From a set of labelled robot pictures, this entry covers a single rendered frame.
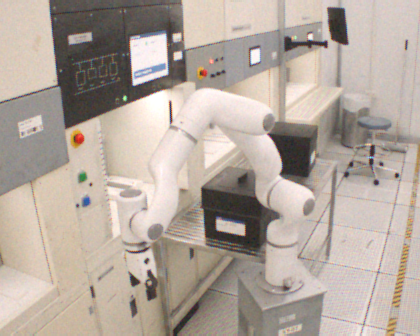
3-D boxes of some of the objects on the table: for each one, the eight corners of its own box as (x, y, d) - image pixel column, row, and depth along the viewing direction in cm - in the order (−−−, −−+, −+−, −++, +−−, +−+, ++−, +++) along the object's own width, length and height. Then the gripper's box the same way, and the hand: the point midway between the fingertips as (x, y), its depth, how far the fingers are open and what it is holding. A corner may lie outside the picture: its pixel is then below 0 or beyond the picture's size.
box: (308, 177, 274) (310, 137, 265) (263, 172, 285) (263, 133, 276) (317, 162, 299) (318, 125, 290) (275, 157, 309) (275, 121, 300)
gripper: (111, 235, 132) (119, 283, 139) (141, 259, 119) (148, 310, 126) (132, 227, 136) (139, 275, 143) (164, 250, 124) (170, 300, 130)
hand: (143, 289), depth 134 cm, fingers open, 8 cm apart
